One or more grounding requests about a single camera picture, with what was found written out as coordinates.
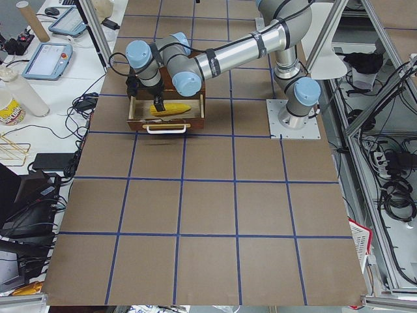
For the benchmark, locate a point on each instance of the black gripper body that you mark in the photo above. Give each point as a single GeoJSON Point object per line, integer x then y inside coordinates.
{"type": "Point", "coordinates": [156, 90]}

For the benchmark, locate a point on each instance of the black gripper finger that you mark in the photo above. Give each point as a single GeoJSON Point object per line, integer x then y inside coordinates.
{"type": "Point", "coordinates": [161, 103]}
{"type": "Point", "coordinates": [158, 103]}

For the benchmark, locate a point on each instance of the dark wooden drawer box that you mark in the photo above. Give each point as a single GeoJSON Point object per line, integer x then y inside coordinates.
{"type": "Point", "coordinates": [147, 65]}

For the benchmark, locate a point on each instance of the yellow corn cob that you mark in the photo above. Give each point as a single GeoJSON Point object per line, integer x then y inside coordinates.
{"type": "Point", "coordinates": [170, 109]}

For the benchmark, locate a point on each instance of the wooden drawer with handle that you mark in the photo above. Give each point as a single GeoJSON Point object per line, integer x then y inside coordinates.
{"type": "Point", "coordinates": [139, 117]}

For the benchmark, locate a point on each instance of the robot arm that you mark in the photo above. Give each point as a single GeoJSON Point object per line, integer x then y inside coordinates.
{"type": "Point", "coordinates": [286, 23]}

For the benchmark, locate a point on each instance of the black power brick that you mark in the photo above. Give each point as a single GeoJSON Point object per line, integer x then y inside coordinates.
{"type": "Point", "coordinates": [110, 24]}

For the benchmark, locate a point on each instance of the near blue teach pendant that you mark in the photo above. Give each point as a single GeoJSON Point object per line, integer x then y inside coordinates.
{"type": "Point", "coordinates": [48, 62]}

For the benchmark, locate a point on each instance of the blue teach pendant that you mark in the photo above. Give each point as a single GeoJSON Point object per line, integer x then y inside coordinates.
{"type": "Point", "coordinates": [48, 62]}
{"type": "Point", "coordinates": [69, 23]}

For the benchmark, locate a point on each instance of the far blue teach pendant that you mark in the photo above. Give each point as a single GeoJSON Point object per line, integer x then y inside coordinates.
{"type": "Point", "coordinates": [69, 23]}

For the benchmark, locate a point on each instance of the cardboard tube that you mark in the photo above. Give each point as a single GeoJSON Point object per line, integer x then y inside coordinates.
{"type": "Point", "coordinates": [31, 18]}

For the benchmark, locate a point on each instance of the black computer mouse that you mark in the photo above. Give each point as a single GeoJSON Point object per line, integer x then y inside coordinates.
{"type": "Point", "coordinates": [52, 11]}

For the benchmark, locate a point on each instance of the frosted plastic bottle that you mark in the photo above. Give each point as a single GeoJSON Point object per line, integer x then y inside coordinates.
{"type": "Point", "coordinates": [23, 92]}

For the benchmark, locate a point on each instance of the popcorn paper cup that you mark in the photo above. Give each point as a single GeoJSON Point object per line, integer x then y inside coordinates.
{"type": "Point", "coordinates": [11, 111]}

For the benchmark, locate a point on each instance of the white chair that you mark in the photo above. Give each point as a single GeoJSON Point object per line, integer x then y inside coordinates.
{"type": "Point", "coordinates": [321, 61]}

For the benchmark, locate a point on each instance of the white red plastic basket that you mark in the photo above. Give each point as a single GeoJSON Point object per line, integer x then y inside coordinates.
{"type": "Point", "coordinates": [362, 237]}

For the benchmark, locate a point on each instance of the gold wire rack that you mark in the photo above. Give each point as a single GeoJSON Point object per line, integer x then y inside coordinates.
{"type": "Point", "coordinates": [13, 154]}

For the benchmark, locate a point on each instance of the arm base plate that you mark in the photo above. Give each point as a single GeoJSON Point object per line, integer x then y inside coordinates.
{"type": "Point", "coordinates": [284, 126]}

